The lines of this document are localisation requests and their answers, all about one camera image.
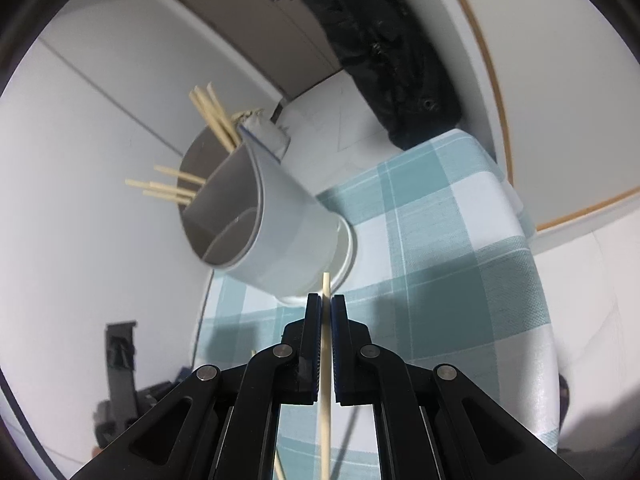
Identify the black hanging jacket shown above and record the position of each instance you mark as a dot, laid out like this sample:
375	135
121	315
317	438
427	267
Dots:
394	66

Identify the teal plaid tablecloth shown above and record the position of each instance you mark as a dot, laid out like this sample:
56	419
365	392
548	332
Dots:
443	273

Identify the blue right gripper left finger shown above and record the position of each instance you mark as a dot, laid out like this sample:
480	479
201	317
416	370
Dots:
308	368

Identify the brown door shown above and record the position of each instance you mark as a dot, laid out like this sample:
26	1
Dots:
280	38

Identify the white divided utensil holder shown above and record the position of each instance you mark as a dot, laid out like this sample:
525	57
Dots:
252	221

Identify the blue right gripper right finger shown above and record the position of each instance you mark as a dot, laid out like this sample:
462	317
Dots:
343	352

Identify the blue cardboard box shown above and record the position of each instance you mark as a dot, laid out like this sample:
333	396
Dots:
247	135

